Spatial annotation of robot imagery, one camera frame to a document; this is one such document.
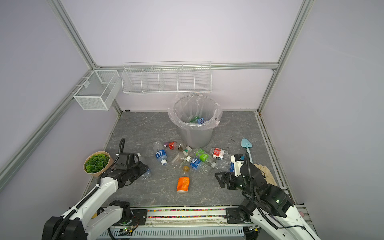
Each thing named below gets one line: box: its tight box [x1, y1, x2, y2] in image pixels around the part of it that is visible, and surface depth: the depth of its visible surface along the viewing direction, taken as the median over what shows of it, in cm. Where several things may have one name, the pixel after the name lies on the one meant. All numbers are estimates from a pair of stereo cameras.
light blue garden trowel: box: [241, 138, 253, 164], surface depth 101 cm
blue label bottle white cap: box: [152, 141, 168, 166], surface depth 93 cm
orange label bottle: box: [176, 165, 190, 194], surface depth 82 cm
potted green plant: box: [83, 151, 114, 178], surface depth 82 cm
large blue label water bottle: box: [197, 117, 205, 125], surface depth 100 cm
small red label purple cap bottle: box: [164, 141, 187, 152], surface depth 98 cm
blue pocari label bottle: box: [185, 155, 212, 176], surface depth 88 cm
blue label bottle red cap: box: [211, 159, 235, 173], surface depth 90 cm
